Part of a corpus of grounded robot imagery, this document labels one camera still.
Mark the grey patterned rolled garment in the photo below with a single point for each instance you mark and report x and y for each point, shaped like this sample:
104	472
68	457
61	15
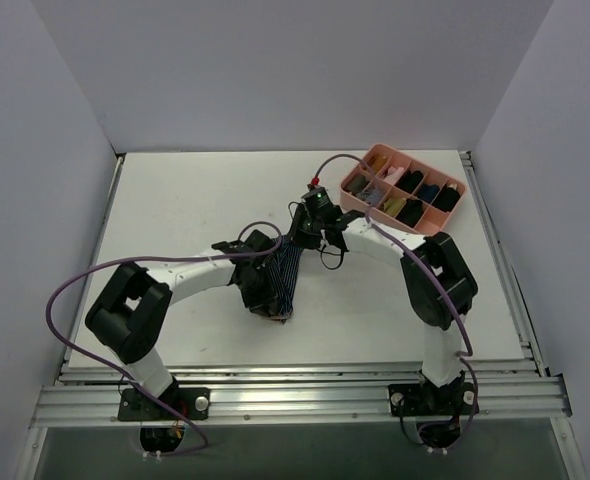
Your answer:
371	195

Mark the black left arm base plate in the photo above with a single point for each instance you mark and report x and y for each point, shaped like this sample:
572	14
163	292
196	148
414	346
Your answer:
191	402

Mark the mustard yellow rolled garment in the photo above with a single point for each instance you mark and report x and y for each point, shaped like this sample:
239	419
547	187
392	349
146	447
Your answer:
376	163

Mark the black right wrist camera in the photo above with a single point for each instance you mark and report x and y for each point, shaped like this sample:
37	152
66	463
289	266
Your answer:
317	200

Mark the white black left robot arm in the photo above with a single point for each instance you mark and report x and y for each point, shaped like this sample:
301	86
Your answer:
128	315

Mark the navy white striped underwear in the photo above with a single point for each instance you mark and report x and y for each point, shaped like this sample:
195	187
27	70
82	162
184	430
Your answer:
283	267

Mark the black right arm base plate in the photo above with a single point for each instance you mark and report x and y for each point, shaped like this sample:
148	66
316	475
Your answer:
426	400

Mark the olive green rolled garment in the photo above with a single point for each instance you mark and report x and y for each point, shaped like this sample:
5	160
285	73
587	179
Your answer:
393	205

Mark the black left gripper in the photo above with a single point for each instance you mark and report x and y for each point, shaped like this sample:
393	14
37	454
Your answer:
266	298

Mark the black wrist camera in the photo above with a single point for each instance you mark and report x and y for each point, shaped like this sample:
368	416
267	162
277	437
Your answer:
317	200
256	244

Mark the pink divided organizer tray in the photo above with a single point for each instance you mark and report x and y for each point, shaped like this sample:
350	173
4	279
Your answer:
432	221

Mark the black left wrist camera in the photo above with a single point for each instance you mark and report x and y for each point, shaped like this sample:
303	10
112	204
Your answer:
256	244

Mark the dark blue rolled garment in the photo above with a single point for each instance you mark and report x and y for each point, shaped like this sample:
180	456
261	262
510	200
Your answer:
428	192

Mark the black rolled garment with tag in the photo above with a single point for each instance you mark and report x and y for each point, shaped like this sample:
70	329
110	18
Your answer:
447	198

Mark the black rolled garment front row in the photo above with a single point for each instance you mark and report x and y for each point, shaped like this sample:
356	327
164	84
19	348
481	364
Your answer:
411	212

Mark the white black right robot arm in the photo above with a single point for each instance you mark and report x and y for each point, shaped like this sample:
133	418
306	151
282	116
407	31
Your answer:
440	286

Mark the dark grey rolled garment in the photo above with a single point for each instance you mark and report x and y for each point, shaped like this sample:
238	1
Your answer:
356	184

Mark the pink white rolled garment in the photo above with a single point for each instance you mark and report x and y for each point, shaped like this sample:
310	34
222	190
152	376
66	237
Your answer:
393	174

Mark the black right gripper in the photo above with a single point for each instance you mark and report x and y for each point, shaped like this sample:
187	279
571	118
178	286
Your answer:
300	232

